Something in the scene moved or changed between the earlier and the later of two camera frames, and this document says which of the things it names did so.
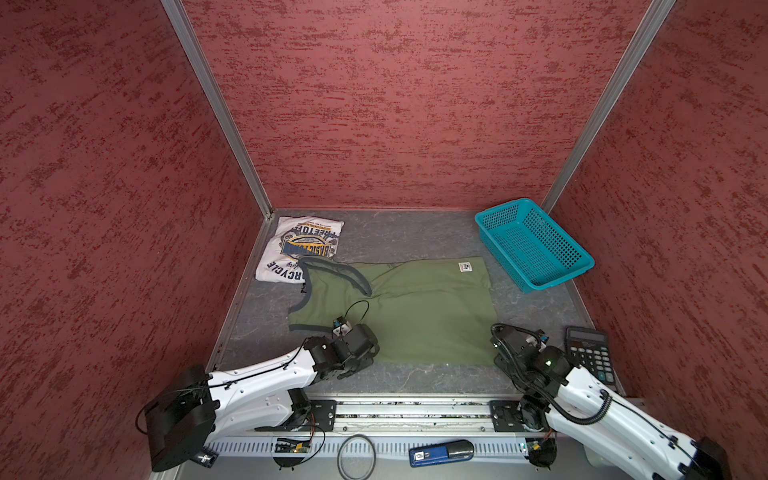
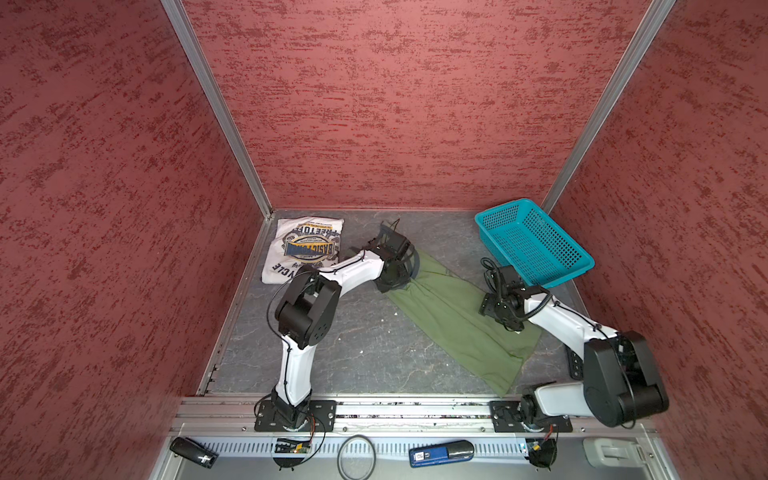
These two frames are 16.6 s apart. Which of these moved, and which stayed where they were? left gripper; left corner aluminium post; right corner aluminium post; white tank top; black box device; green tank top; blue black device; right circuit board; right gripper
Moved: right gripper; green tank top; left gripper
Stayed: blue black device; white tank top; right corner aluminium post; right circuit board; black box device; left corner aluminium post
